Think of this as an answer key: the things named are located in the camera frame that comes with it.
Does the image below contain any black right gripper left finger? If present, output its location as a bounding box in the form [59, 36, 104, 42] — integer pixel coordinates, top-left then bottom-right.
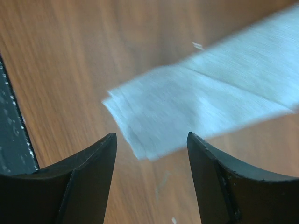
[0, 133, 117, 224]

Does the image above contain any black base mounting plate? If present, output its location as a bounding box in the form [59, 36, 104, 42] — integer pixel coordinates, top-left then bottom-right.
[0, 59, 39, 175]

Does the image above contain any grey cloth napkin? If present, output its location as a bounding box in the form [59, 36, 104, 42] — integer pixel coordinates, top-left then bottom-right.
[103, 4, 299, 160]

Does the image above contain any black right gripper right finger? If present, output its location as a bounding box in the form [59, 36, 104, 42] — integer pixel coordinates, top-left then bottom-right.
[187, 133, 299, 224]

